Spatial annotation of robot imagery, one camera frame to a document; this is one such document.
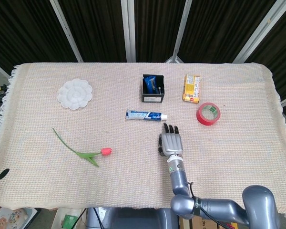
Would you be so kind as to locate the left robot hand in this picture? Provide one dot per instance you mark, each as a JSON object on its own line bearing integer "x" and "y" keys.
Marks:
{"x": 0, "y": 176}

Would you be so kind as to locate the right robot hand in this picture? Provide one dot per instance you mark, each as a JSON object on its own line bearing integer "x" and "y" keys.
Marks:
{"x": 172, "y": 143}

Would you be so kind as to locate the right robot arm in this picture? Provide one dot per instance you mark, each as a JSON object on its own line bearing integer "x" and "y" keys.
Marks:
{"x": 180, "y": 181}

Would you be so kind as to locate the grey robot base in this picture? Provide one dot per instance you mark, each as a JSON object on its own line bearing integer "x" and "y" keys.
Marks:
{"x": 133, "y": 219}

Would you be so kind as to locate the red tape roll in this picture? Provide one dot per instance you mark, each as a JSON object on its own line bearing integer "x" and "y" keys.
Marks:
{"x": 201, "y": 118}

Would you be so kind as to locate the blue white toothpaste tube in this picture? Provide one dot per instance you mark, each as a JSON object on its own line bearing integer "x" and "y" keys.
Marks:
{"x": 143, "y": 115}

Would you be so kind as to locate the colourful picture book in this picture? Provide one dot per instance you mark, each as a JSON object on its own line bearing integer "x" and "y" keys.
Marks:
{"x": 9, "y": 218}

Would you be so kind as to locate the black open box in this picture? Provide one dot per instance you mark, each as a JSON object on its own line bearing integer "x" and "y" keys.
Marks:
{"x": 152, "y": 98}

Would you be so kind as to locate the yellow snack packet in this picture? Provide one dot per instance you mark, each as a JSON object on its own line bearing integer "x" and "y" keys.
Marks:
{"x": 191, "y": 89}

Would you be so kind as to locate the blue packet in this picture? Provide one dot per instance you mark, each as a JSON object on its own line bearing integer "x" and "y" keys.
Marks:
{"x": 149, "y": 84}

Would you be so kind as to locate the pink artificial tulip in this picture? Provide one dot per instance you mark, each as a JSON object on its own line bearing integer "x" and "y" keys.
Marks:
{"x": 106, "y": 151}

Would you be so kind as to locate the beige woven tablecloth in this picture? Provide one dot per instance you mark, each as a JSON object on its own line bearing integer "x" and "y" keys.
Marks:
{"x": 109, "y": 176}

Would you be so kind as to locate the green card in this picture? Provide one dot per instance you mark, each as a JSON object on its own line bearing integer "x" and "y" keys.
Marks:
{"x": 69, "y": 220}

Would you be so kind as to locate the brown cardboard box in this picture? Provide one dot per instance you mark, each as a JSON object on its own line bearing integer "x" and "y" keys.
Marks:
{"x": 202, "y": 223}

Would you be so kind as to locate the white flower-shaped paint palette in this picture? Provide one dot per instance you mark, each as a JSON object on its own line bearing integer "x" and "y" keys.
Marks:
{"x": 75, "y": 94}

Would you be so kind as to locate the white partition frame post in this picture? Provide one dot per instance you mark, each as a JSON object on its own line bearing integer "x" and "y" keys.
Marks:
{"x": 128, "y": 31}
{"x": 66, "y": 31}
{"x": 181, "y": 28}
{"x": 259, "y": 31}

